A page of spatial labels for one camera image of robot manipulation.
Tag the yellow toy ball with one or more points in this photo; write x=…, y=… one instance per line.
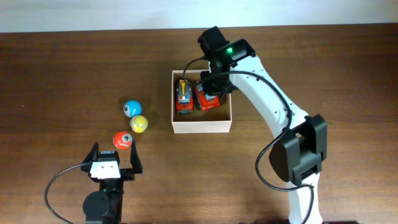
x=139, y=123

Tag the red truck with yellow crane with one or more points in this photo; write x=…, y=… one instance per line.
x=184, y=99

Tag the red toy ball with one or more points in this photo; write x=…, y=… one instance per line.
x=122, y=140

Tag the white cardboard box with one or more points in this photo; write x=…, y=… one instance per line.
x=216, y=120

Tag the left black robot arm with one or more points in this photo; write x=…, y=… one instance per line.
x=105, y=205

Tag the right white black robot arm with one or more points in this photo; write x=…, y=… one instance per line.
x=298, y=148

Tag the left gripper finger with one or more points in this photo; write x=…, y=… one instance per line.
x=134, y=158
x=92, y=155

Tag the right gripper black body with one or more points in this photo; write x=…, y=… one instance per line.
x=212, y=83

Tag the blue toy ball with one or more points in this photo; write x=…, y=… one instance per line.
x=132, y=108

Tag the red truck with grey top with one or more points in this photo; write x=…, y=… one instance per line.
x=205, y=101

